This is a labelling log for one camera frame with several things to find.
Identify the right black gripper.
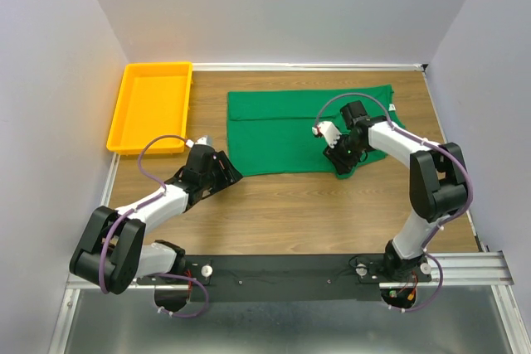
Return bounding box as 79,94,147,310
321,133,366,176

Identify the green t shirt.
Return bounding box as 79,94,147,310
226,84,406,181

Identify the yellow plastic tray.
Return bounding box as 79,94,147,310
106,61,192,156

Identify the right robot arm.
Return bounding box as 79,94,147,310
312,101,473,281

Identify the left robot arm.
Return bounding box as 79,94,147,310
69,143,242,294

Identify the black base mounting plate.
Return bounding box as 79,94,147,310
151,254,431,306

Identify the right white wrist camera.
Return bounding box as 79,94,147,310
312,121,342,149

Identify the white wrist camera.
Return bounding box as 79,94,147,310
184,135,212,148
312,121,342,149

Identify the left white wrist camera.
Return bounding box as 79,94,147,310
184,135,212,148

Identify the aluminium front rail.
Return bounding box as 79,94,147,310
66,252,514,289

